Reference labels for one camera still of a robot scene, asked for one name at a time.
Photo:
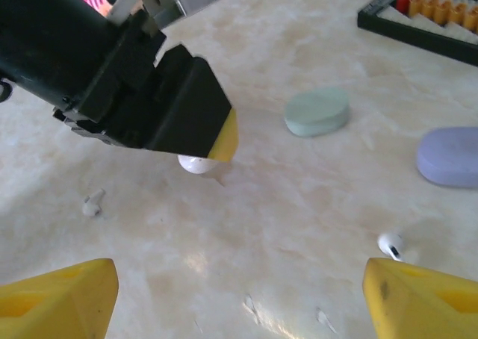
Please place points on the white earbud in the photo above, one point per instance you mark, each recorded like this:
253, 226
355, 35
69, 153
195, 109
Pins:
388, 243
92, 204

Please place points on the white earbud case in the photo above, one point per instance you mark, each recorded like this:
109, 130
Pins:
195, 166

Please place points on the green earbud case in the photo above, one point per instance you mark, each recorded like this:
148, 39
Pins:
317, 109

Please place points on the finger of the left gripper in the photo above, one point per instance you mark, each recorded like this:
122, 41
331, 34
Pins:
186, 104

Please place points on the purple earbud case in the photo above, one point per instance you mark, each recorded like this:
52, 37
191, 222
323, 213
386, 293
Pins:
452, 156

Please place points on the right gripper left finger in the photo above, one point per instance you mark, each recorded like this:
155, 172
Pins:
48, 305

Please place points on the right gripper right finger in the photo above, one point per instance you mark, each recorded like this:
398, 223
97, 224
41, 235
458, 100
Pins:
422, 305

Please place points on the black board with yellow connectors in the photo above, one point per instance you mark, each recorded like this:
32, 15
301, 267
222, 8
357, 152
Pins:
396, 21

